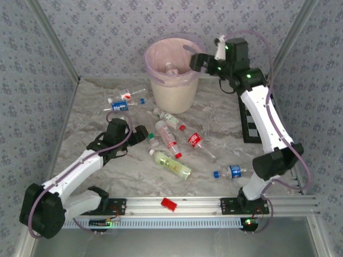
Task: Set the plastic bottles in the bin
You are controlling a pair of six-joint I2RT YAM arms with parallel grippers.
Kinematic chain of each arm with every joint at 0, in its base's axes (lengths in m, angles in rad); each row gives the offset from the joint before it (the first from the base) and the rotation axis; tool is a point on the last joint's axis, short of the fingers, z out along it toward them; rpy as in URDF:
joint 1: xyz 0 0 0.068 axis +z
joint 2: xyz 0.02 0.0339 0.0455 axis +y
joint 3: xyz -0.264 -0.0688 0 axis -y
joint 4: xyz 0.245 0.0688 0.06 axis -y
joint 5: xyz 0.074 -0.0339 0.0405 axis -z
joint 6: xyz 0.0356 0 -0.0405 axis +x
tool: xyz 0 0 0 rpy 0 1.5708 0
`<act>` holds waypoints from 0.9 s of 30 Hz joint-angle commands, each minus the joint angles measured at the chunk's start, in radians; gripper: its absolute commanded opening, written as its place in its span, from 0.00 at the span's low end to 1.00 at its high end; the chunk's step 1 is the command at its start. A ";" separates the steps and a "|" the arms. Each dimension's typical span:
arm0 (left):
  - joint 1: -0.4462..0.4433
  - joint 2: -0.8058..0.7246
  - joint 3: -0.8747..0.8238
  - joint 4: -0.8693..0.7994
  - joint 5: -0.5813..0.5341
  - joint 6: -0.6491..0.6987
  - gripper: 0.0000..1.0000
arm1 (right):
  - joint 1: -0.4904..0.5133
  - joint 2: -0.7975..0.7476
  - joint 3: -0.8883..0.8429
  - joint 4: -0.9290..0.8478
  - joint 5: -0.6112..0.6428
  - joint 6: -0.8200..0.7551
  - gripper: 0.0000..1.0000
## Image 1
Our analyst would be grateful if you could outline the aluminium frame post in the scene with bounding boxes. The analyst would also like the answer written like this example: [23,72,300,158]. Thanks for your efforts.
[265,0,319,81]
[25,0,81,82]

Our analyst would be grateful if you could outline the bottle orange label green cap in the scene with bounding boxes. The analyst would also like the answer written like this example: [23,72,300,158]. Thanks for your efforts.
[163,62,181,77]

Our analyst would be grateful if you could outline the aluminium mounting rail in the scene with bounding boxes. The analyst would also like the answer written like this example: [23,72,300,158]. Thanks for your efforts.
[28,195,321,217]

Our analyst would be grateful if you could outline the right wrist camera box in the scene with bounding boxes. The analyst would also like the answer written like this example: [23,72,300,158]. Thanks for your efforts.
[213,34,228,61]

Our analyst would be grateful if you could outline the small bottle green cap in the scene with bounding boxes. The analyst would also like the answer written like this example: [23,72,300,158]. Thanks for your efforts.
[147,133,160,147]

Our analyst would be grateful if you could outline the clear bottle blue label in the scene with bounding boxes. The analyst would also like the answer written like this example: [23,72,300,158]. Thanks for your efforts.
[213,164,255,180]
[103,98,146,114]

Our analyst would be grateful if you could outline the black and white chessboard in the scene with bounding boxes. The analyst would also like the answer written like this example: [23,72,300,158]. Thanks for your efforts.
[237,92,265,144]

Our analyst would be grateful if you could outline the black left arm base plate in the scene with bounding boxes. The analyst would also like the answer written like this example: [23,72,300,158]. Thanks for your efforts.
[100,198,127,216]

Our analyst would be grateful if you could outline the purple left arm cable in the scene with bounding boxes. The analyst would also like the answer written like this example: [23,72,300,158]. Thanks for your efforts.
[26,111,134,239]

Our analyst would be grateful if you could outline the clear bottle red print label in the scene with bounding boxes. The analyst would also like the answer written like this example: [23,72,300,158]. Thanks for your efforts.
[154,120,183,159]

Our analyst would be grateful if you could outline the clear bottle red white label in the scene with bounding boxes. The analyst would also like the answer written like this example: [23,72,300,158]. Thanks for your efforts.
[107,88,147,104]

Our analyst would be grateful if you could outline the cola bottle red label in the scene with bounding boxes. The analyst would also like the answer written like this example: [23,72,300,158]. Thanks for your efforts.
[178,124,218,163]

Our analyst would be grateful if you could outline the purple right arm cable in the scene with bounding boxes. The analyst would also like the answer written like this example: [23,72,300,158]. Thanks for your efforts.
[225,29,312,235]

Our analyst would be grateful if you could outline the white slotted cable duct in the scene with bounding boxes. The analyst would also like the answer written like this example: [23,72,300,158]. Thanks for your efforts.
[63,217,243,230]

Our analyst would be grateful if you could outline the cream ribbed waste bin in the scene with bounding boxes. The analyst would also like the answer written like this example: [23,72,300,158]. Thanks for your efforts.
[150,76,200,115]

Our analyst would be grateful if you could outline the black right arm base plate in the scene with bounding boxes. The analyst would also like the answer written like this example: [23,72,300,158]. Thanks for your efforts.
[220,197,270,215]

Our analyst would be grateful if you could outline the red plastic block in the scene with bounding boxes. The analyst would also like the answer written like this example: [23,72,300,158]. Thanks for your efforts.
[160,197,178,213]

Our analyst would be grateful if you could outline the pink plastic bin liner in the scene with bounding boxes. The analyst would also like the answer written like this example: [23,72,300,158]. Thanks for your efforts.
[144,33,207,88]

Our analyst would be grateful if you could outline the yellow-green bottle white cap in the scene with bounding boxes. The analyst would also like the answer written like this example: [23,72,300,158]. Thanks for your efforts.
[148,149,192,180]

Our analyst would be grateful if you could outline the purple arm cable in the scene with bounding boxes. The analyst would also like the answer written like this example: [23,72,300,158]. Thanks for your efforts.
[26,111,134,239]
[225,29,312,235]

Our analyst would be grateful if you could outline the small bottle green white label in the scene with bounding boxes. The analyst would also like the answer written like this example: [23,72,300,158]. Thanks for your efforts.
[153,107,180,126]

